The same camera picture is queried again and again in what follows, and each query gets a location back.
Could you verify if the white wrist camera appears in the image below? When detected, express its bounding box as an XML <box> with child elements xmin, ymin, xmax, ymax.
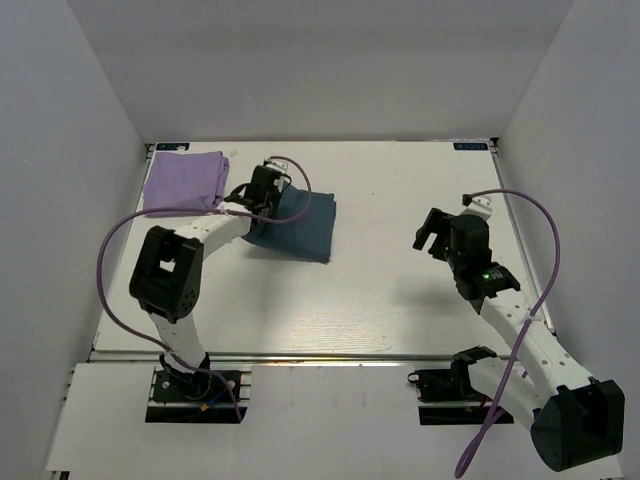
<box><xmin>461</xmin><ymin>194</ymin><xmax>493</xmax><ymax>221</ymax></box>
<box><xmin>263</xmin><ymin>158</ymin><xmax>291</xmax><ymax>188</ymax></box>

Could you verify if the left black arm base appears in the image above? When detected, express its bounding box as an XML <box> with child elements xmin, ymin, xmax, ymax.
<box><xmin>145</xmin><ymin>368</ymin><xmax>251</xmax><ymax>425</ymax></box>

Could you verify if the dark teal t-shirt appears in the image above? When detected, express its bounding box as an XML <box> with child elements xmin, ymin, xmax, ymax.
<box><xmin>243</xmin><ymin>192</ymin><xmax>337</xmax><ymax>264</ymax></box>

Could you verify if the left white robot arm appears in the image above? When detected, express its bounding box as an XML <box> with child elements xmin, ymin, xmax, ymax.
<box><xmin>129</xmin><ymin>159</ymin><xmax>291</xmax><ymax>399</ymax></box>

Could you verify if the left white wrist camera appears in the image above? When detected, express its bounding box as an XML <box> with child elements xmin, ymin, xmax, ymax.
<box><xmin>263</xmin><ymin>158</ymin><xmax>291</xmax><ymax>188</ymax></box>

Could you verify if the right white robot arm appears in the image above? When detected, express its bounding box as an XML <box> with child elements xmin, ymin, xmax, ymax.
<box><xmin>413</xmin><ymin>208</ymin><xmax>625</xmax><ymax>472</ymax></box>

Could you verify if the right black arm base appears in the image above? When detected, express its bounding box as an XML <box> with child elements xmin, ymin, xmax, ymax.
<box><xmin>407</xmin><ymin>346</ymin><xmax>497</xmax><ymax>426</ymax></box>

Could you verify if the left blue table sticker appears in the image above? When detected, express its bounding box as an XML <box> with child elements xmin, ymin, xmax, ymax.
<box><xmin>155</xmin><ymin>142</ymin><xmax>190</xmax><ymax>151</ymax></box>

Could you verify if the blue table sticker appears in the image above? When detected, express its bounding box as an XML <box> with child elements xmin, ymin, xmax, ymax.
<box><xmin>155</xmin><ymin>142</ymin><xmax>190</xmax><ymax>151</ymax></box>
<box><xmin>453</xmin><ymin>142</ymin><xmax>489</xmax><ymax>151</ymax></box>

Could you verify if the right blue table sticker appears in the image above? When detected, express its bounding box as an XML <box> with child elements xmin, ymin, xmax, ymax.
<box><xmin>453</xmin><ymin>142</ymin><xmax>489</xmax><ymax>151</ymax></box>

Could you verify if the folded lavender t-shirt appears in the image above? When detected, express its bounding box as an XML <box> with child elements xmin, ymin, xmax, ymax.
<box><xmin>143</xmin><ymin>151</ymin><xmax>230</xmax><ymax>210</ymax></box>

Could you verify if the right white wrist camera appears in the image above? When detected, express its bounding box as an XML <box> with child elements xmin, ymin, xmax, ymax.
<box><xmin>461</xmin><ymin>194</ymin><xmax>493</xmax><ymax>221</ymax></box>

